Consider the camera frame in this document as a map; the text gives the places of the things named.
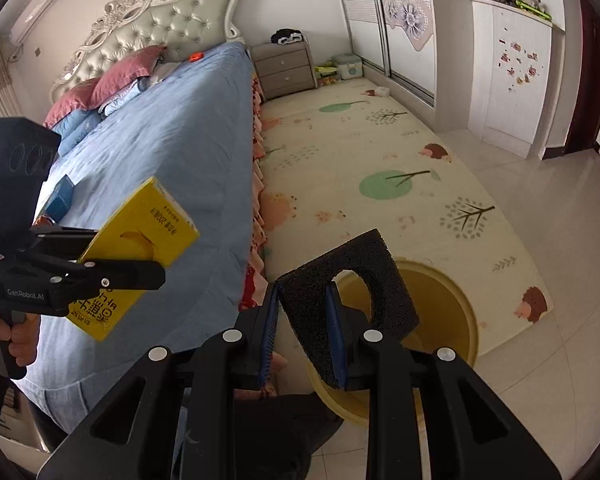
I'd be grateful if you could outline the brown wooden door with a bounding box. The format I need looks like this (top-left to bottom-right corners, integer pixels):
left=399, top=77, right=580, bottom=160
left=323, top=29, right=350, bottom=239
left=565, top=0, right=600, bottom=181

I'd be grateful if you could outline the bed with blue sheet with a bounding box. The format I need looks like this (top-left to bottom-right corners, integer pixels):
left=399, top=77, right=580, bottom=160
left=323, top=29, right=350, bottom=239
left=22, top=42, right=271, bottom=433

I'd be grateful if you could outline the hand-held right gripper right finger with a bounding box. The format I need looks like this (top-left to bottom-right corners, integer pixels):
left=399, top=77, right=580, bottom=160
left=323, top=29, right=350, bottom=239
left=325, top=280, right=563, bottom=480

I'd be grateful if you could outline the small blue box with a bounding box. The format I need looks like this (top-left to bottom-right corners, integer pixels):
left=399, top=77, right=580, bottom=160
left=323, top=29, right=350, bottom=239
left=47, top=175, right=77, bottom=218

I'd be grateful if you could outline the yellow carton box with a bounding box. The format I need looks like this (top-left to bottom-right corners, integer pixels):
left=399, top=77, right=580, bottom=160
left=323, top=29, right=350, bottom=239
left=77, top=176, right=201, bottom=343

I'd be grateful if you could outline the pink pillow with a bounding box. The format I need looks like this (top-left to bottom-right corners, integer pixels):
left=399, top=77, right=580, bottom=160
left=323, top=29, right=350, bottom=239
left=44, top=77, right=103, bottom=128
left=90, top=45, right=168, bottom=108

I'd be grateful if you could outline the grey nightstand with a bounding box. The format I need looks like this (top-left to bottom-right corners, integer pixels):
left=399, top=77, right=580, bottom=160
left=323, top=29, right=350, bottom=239
left=250, top=39, right=318, bottom=102

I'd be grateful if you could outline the black foam piece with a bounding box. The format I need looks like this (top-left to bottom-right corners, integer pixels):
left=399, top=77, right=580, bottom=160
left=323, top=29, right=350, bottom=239
left=277, top=228, right=421, bottom=391

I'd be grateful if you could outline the tufted green headboard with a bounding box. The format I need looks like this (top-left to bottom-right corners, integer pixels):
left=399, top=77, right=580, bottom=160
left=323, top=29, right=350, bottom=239
left=47, top=0, right=246, bottom=103

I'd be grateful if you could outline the clutter of green black items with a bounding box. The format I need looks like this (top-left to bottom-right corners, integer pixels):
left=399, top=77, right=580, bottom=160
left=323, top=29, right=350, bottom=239
left=487, top=0, right=553, bottom=21

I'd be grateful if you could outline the patterned play mat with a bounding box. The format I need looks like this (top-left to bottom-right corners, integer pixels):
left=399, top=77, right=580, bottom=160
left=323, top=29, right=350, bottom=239
left=257, top=77, right=553, bottom=361

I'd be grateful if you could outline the black cloth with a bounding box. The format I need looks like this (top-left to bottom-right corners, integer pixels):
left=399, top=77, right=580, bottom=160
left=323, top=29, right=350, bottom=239
left=271, top=29, right=305, bottom=46

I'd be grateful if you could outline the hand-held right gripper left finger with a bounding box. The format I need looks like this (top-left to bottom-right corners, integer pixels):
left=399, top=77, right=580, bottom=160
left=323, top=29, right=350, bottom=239
left=37, top=282, right=281, bottom=480

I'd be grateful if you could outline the pink bed skirt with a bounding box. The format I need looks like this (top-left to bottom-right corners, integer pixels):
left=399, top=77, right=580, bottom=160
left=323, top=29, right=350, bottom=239
left=237, top=70, right=281, bottom=313

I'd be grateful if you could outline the white cabinet with stickers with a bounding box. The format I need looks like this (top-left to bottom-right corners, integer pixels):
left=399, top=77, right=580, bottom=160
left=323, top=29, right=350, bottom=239
left=467, top=0, right=566, bottom=161

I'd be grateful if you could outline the white teal storage box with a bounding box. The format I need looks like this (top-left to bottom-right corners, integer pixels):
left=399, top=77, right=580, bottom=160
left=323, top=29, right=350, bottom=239
left=332, top=54, right=365, bottom=81

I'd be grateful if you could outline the folded light blue blanket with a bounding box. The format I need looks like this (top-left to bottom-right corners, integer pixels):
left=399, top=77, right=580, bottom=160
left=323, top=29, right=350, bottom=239
left=100, top=60, right=181, bottom=116

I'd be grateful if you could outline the white air conditioner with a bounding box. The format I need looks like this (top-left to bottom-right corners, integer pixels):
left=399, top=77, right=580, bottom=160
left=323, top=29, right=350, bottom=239
left=7, top=0, right=67, bottom=46

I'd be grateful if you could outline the person's left hand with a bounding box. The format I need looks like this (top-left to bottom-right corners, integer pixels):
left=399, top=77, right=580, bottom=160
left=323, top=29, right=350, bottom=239
left=0, top=304, right=42, bottom=368

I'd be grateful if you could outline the folded blue quilt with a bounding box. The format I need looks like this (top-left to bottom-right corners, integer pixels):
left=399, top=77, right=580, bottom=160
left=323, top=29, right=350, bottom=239
left=55, top=107, right=106, bottom=156

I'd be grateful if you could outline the yellow plastic bin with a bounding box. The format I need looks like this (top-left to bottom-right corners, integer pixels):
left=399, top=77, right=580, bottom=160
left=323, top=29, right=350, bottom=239
left=305, top=259, right=481, bottom=428

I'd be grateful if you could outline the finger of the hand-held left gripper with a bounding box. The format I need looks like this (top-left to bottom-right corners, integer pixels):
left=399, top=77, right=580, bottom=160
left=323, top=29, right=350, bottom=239
left=29, top=225, right=101, bottom=242
left=45, top=257, right=167, bottom=313

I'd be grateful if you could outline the sliding door wardrobe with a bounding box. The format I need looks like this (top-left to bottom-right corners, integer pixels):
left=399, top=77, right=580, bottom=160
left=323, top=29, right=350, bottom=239
left=330, top=0, right=438, bottom=108

